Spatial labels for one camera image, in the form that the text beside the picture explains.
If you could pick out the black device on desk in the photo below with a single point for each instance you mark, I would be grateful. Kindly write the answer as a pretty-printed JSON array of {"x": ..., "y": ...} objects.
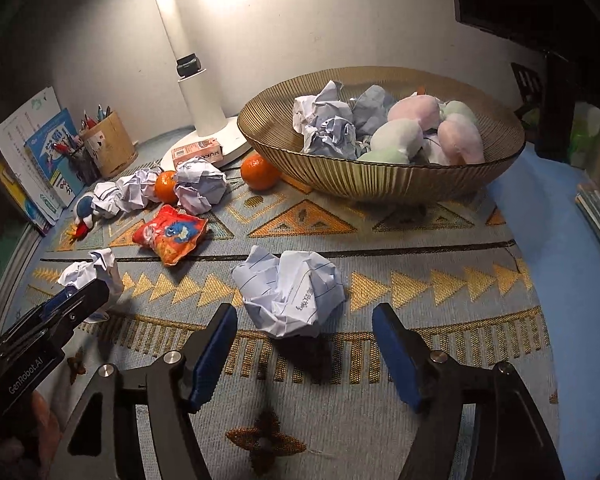
[{"x": 562, "y": 86}]

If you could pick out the white desk lamp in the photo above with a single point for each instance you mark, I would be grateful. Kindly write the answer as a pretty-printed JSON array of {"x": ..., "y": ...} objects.
[{"x": 199, "y": 90}]

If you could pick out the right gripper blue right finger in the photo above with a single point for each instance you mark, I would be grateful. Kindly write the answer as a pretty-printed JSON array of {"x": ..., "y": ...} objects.
[{"x": 509, "y": 440}]

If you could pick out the blue workbook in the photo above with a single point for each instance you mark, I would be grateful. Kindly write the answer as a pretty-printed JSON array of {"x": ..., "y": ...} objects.
[{"x": 62, "y": 179}]

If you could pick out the grey paper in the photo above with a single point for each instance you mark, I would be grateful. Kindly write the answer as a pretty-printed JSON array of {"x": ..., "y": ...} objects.
[{"x": 370, "y": 110}]

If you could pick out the black mesh pen holder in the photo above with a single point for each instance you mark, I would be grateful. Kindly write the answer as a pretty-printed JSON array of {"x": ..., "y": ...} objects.
[{"x": 80, "y": 161}]

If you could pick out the yellow book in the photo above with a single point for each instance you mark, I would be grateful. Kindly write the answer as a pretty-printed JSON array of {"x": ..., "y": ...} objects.
[{"x": 15, "y": 193}]

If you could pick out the wooden pen holder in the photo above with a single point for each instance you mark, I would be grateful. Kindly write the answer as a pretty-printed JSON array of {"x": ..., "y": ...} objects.
[{"x": 109, "y": 145}]

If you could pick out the orange tangerine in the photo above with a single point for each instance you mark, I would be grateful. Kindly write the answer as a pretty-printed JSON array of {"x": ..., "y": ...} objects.
[
  {"x": 164, "y": 187},
  {"x": 258, "y": 173}
]

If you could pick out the paper ball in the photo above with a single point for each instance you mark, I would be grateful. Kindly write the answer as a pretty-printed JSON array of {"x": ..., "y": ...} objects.
[
  {"x": 126, "y": 194},
  {"x": 199, "y": 185}
]

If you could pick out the small blue red figurine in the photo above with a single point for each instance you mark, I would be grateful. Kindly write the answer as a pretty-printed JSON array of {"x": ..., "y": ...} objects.
[{"x": 83, "y": 214}]

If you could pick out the large lined paper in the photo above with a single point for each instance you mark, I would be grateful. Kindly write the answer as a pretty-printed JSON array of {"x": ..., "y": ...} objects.
[{"x": 293, "y": 294}]

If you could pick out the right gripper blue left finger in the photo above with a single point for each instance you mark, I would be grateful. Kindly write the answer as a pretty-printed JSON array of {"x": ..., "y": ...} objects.
[{"x": 102, "y": 440}]

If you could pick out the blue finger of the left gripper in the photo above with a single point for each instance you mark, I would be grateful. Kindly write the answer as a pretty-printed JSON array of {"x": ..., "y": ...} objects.
[{"x": 77, "y": 302}]

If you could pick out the person's left hand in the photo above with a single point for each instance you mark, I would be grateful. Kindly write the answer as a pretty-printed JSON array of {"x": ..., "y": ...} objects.
[{"x": 28, "y": 444}]

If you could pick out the green tissue pack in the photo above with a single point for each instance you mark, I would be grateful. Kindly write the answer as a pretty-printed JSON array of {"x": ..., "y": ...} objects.
[{"x": 585, "y": 128}]

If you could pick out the red snack packet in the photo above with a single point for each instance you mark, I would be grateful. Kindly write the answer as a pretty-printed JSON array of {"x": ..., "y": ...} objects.
[{"x": 171, "y": 234}]

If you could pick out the small pink cardboard box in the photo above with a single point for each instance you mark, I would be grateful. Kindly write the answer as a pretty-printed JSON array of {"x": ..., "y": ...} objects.
[{"x": 207, "y": 149}]

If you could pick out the patterned blue woven mat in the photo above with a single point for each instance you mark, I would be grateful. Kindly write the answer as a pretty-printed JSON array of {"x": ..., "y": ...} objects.
[{"x": 304, "y": 392}]

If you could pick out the pastel dango plush toy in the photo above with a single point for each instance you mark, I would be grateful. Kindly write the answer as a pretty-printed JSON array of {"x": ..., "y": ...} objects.
[{"x": 457, "y": 140}]

